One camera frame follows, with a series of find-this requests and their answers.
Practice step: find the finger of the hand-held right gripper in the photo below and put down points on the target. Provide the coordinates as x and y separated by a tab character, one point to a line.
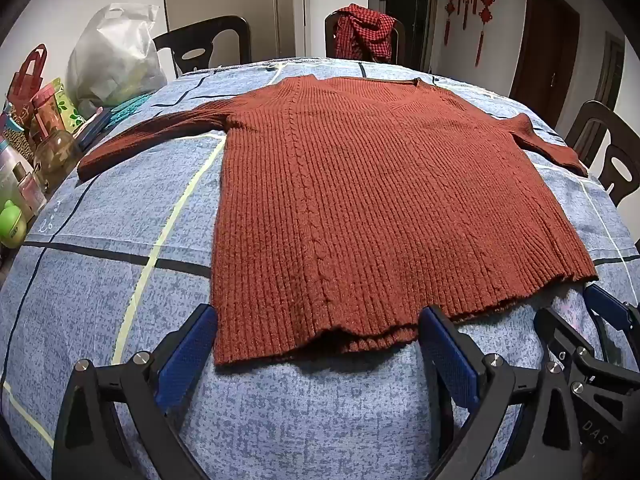
605	305
552	332

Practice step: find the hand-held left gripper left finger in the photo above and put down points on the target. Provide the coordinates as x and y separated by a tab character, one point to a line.
187	355

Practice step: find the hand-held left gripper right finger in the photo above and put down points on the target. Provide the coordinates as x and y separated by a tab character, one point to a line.
450	360

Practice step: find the rust red knit sweater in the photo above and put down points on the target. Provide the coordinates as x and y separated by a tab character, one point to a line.
375	200

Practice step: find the blue checked bed sheet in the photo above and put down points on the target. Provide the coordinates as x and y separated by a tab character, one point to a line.
125	210

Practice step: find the dark brown chair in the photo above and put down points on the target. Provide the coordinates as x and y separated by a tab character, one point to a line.
330	35
200	35
590	125

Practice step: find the green round container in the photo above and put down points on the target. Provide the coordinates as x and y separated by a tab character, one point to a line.
12	225

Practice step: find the grey framed door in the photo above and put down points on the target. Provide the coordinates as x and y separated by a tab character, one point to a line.
610	75

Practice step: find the glass jar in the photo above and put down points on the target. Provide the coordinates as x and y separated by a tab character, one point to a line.
57	157

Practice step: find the blue book stack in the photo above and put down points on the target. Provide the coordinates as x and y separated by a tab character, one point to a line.
95	127

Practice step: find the brown wooden door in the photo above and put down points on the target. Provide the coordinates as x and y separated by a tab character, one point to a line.
540	60

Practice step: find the teal knitted cloth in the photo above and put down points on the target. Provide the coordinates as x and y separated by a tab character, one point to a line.
127	107

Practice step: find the leopard print pouch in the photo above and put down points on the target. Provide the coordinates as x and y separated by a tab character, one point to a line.
17	137

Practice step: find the green floral packet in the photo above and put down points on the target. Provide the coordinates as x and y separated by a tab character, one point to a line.
67	105

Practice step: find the pink bottle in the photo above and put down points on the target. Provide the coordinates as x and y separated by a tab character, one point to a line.
47	110

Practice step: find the white plastic bag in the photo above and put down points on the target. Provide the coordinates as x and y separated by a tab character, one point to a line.
110	60

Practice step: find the red gift bag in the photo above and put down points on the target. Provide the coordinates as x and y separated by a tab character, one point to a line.
27	85

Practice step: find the red plaid garment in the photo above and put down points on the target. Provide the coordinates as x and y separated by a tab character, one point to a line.
365	35

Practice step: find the dark doorway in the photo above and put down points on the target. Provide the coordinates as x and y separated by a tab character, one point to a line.
410	5

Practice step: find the long red knot wall ornament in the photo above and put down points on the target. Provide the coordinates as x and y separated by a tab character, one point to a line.
486	10

